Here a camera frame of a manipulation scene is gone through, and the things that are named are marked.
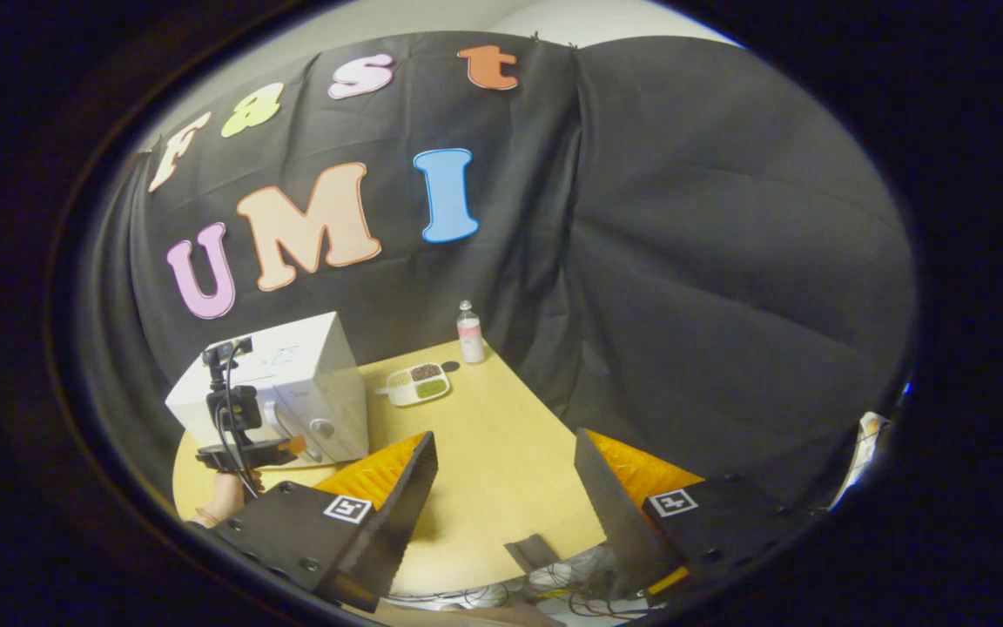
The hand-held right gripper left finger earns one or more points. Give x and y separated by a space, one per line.
401 522

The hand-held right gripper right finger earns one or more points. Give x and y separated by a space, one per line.
610 514

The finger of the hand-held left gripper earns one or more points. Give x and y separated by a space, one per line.
292 447

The white microwave oven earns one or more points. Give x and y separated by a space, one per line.
310 383

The white divided dish of beans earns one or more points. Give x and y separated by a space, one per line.
419 383

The small bottle with pink label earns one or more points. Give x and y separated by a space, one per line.
471 340

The white crumpled object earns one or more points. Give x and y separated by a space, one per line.
858 461

